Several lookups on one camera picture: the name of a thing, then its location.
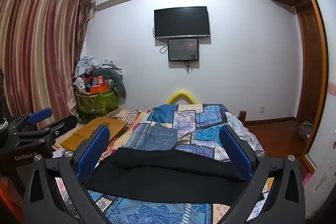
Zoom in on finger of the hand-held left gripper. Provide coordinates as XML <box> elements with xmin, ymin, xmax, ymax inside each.
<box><xmin>16</xmin><ymin>114</ymin><xmax>78</xmax><ymax>147</ymax></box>
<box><xmin>9</xmin><ymin>108</ymin><xmax>53</xmax><ymax>132</ymax></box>

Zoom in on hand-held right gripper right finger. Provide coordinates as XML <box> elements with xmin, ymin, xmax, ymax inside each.
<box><xmin>219</xmin><ymin>125</ymin><xmax>306</xmax><ymax>224</ymax></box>

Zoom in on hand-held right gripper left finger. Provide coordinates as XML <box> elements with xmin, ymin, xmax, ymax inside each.
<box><xmin>24</xmin><ymin>124</ymin><xmax>111</xmax><ymax>224</ymax></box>

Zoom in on black pants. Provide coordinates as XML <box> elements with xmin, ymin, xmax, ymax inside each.
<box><xmin>84</xmin><ymin>147</ymin><xmax>265</xmax><ymax>207</ymax></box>

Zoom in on wooden lap desk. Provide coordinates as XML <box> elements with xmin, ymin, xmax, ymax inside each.
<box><xmin>60</xmin><ymin>116</ymin><xmax>127</xmax><ymax>150</ymax></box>

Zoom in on green patterned bag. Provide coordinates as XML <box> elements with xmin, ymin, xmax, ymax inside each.
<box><xmin>76</xmin><ymin>90</ymin><xmax>120</xmax><ymax>125</ymax></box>

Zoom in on orange box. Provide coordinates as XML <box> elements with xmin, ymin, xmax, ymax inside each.
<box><xmin>89</xmin><ymin>85</ymin><xmax>109</xmax><ymax>94</ymax></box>

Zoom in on blue patchwork blanket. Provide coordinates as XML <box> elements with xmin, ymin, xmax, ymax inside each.
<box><xmin>55</xmin><ymin>103</ymin><xmax>275</xmax><ymax>224</ymax></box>

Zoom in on striped cloth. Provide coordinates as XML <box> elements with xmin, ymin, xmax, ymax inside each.
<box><xmin>114</xmin><ymin>109</ymin><xmax>141</xmax><ymax>125</ymax></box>

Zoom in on pile of grey clothes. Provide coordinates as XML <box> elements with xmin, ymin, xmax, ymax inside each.
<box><xmin>76</xmin><ymin>55</ymin><xmax>123</xmax><ymax>78</ymax></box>

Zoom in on long grey pillow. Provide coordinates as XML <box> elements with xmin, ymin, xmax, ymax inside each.
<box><xmin>92</xmin><ymin>68</ymin><xmax>127</xmax><ymax>99</ymax></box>

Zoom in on folded blue denim jeans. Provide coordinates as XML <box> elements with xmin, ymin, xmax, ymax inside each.
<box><xmin>125</xmin><ymin>122</ymin><xmax>177</xmax><ymax>151</ymax></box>

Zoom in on striped pink curtain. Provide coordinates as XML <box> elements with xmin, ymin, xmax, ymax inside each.
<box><xmin>0</xmin><ymin>0</ymin><xmax>92</xmax><ymax>125</ymax></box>

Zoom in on grey cloth on floor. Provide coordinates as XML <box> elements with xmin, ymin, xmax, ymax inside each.
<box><xmin>299</xmin><ymin>121</ymin><xmax>313</xmax><ymax>142</ymax></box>

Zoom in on yellow foam tube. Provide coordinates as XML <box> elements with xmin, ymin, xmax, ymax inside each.
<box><xmin>168</xmin><ymin>89</ymin><xmax>196</xmax><ymax>105</ymax></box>

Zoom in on white sliding wardrobe door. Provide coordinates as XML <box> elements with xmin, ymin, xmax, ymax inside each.
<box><xmin>302</xmin><ymin>0</ymin><xmax>336</xmax><ymax>215</ymax></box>

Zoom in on small black wall monitor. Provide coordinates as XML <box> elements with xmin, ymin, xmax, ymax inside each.
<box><xmin>168</xmin><ymin>38</ymin><xmax>199</xmax><ymax>62</ymax></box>

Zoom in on black wall television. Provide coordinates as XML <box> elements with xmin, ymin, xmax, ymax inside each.
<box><xmin>154</xmin><ymin>6</ymin><xmax>211</xmax><ymax>40</ymax></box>

